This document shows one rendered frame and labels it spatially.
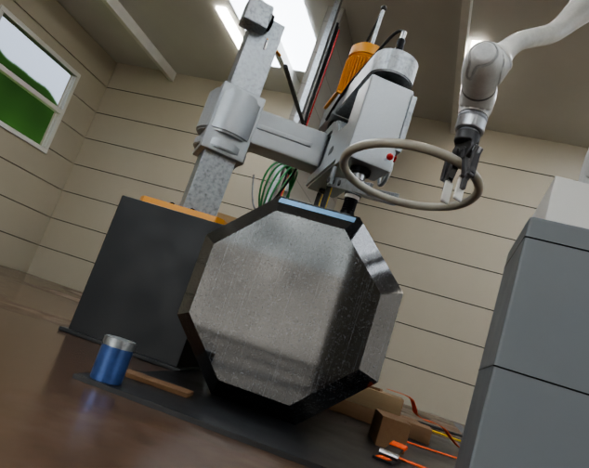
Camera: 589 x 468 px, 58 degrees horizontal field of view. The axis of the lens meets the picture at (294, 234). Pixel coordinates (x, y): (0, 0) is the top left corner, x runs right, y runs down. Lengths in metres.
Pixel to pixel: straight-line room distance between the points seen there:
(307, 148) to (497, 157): 5.25
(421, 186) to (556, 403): 6.58
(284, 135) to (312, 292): 1.31
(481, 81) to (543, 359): 0.77
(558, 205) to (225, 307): 1.21
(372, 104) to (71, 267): 7.45
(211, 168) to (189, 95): 6.49
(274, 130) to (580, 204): 1.95
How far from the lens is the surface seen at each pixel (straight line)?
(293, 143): 3.10
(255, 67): 3.26
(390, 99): 2.57
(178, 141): 9.14
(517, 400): 1.44
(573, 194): 1.56
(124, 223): 2.87
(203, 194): 2.99
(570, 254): 1.51
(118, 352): 1.71
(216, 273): 2.11
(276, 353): 2.02
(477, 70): 1.63
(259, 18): 3.29
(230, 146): 3.02
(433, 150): 1.66
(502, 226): 7.75
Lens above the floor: 0.30
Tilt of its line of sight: 11 degrees up
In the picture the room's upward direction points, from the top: 18 degrees clockwise
